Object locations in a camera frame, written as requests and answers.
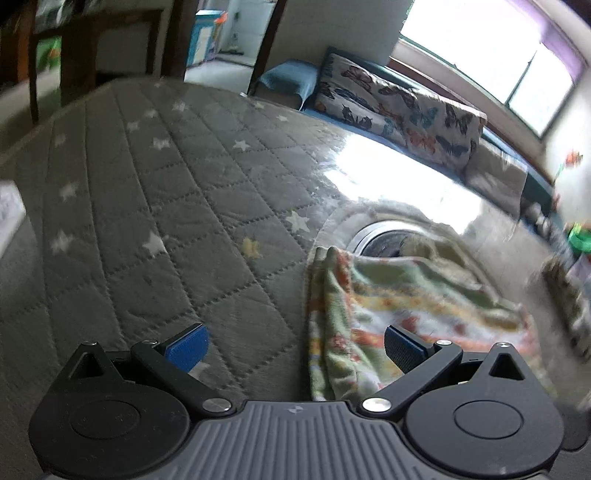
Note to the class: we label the colourful pinwheel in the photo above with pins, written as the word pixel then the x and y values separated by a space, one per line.
pixel 573 159

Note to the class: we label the polka dot white cloth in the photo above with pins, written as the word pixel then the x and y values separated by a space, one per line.
pixel 571 303

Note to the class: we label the blue white cabinet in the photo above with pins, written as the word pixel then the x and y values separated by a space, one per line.
pixel 204 36

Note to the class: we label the round metal opening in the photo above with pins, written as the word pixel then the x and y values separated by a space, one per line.
pixel 380 228

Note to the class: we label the blue folded cushion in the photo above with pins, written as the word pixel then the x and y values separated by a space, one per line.
pixel 291 83

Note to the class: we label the green patterned baby garment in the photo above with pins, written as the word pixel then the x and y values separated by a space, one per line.
pixel 433 289

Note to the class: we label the long butterfly pillow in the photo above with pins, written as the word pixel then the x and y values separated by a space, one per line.
pixel 436 130

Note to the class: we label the green plastic potty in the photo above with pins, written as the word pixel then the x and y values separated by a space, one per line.
pixel 579 239

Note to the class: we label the blue sofa bench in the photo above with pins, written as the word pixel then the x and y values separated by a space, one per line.
pixel 537 191

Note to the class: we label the window with green frame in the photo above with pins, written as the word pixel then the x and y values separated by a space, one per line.
pixel 510 49

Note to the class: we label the grey plain pillow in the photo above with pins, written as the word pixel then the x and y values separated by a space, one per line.
pixel 497 176

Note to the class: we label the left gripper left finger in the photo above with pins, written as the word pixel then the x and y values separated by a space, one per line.
pixel 124 413

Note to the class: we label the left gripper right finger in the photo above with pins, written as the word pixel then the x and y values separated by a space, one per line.
pixel 470 415

